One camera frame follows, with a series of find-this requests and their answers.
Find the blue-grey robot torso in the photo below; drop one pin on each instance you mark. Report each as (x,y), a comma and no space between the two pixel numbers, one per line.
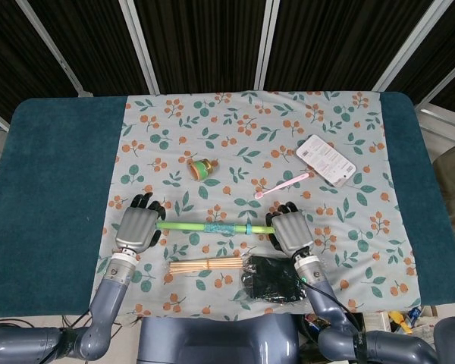
(216,341)

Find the bundle of wooden sticks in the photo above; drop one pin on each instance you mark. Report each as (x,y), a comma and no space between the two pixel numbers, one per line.
(201,264)

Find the dark folding partition screen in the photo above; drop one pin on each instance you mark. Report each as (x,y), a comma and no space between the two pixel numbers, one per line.
(204,41)

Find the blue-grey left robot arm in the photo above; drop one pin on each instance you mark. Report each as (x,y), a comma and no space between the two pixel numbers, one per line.
(110,299)

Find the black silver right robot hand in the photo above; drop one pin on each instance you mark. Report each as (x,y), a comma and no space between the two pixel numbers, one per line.
(292,231)

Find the white printed package card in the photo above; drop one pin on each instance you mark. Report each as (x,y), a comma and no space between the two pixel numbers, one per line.
(326,159)

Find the teal plush table cover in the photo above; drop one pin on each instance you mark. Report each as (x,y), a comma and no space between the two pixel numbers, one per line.
(60,159)

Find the pink toothbrush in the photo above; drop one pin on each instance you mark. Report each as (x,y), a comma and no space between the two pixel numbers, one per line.
(280,186)

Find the black gloves in plastic bag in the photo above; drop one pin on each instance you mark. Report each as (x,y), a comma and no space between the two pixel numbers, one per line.
(273,280)

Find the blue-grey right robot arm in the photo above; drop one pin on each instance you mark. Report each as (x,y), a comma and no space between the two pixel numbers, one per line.
(322,301)

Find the floral leaf fruit tablecloth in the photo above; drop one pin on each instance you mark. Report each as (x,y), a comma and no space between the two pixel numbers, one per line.
(250,125)

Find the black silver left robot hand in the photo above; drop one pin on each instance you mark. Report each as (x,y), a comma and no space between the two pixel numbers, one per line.
(136,229)

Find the small green orange toy pot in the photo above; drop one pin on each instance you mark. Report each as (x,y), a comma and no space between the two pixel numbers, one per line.
(201,169)

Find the green blue toy syringe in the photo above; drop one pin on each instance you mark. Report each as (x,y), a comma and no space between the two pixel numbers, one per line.
(189,226)

